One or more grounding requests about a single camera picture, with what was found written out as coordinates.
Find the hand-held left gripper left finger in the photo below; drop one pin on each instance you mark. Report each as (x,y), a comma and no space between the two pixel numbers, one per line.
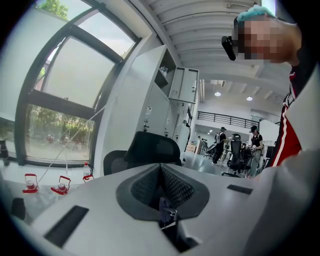
(100,212)

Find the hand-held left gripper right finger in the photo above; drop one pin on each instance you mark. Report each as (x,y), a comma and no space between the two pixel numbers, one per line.
(220,207)

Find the small bottle with red cap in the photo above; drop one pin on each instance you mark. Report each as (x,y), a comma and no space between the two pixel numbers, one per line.
(86,170)

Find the cardboard boxes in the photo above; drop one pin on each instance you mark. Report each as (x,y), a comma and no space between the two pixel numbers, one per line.
(192,148)

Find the small black white trash bin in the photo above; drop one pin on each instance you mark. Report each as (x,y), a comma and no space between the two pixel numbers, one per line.
(18,208)

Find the black balcony railing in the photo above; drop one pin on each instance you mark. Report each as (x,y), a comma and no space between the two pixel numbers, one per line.
(225,120)

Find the person's black red jersey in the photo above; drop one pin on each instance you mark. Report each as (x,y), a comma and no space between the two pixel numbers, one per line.
(287,140)

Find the black cylindrical object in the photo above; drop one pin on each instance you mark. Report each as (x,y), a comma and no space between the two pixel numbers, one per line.
(4,152)

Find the grey metal locker cabinet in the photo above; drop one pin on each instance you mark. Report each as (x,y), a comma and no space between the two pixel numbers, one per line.
(160,105)

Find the person's head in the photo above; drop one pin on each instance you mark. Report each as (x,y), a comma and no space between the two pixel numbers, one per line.
(270,40)

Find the teal hair clip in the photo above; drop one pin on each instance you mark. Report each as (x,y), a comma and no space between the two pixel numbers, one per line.
(255,12)

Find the black window frame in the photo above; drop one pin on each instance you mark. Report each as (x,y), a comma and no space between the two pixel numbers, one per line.
(62,100)

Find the black head-mounted camera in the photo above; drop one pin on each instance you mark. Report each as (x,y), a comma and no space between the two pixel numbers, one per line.
(228,48)

